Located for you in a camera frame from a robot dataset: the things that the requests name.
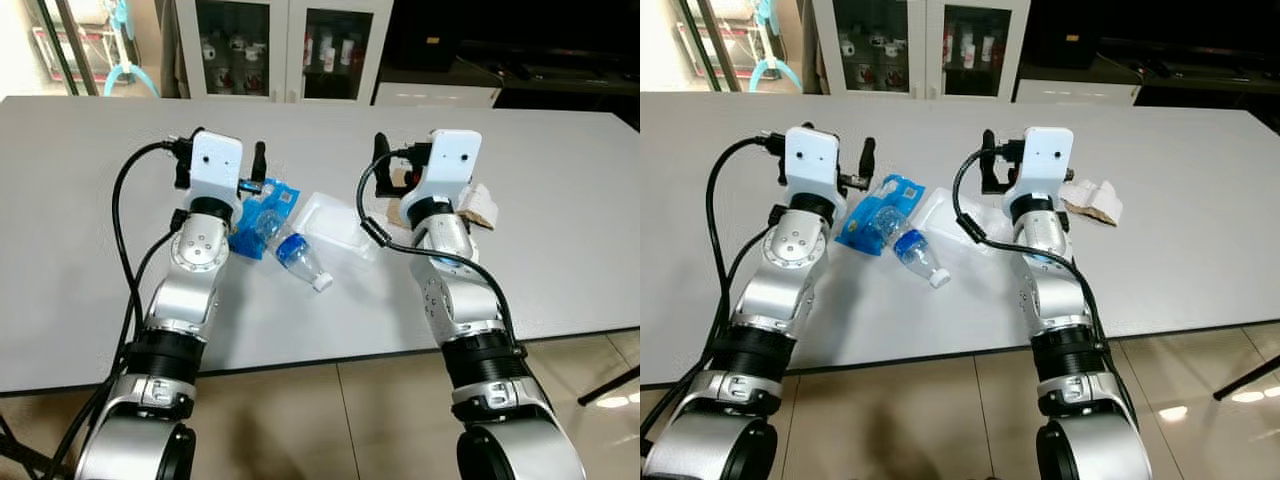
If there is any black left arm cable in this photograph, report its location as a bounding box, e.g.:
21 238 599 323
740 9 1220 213
0 140 196 480
640 134 791 463

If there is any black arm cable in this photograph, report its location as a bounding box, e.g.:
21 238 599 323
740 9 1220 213
357 150 529 363
640 134 791 463
0 140 196 480
952 148 1113 373

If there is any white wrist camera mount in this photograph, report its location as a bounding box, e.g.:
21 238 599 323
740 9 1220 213
1003 126 1075 201
785 126 842 201
188 130 244 206
413 130 482 207

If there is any light blue hose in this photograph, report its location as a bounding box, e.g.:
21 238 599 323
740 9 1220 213
103 0 161 98
750 0 805 94

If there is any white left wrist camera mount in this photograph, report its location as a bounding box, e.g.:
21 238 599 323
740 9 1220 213
785 126 842 201
188 130 244 206

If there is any clear plastic bottle white cap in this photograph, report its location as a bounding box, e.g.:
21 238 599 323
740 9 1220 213
875 204 952 290
255 208 335 294

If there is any dark lab bench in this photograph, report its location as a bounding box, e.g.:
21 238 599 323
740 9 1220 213
380 38 641 126
1020 38 1280 121

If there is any translucent plastic food box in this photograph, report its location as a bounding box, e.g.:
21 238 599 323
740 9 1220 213
290 192 387 267
915 187 1011 257

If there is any white glass door cabinet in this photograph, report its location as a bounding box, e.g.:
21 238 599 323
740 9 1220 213
175 0 394 103
812 0 1032 101

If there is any blue plastic wrapper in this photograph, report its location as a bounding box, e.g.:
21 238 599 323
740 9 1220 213
835 173 926 256
228 178 301 263

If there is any crumpled brown paper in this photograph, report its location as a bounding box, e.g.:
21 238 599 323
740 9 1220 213
1060 178 1124 227
385 183 499 233

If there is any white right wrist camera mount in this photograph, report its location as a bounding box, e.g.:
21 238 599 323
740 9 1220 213
1003 126 1075 201
413 130 482 207

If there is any glass door with dark frame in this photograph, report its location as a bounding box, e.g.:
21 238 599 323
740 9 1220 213
672 0 756 94
22 0 113 97

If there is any black table leg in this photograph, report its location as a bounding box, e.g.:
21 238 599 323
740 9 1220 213
578 366 641 407
1213 354 1280 403

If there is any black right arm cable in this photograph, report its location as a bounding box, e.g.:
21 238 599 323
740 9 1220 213
952 148 1113 373
357 150 529 363

